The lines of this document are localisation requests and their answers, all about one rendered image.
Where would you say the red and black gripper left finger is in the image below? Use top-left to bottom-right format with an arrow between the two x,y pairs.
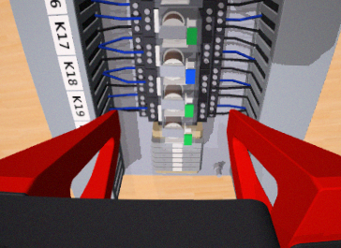
0,109 -> 121,198

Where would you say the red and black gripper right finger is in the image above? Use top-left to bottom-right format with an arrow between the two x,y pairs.
227,109 -> 341,248

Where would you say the grey mounting plate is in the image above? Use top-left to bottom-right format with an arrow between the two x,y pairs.
99,3 -> 257,176

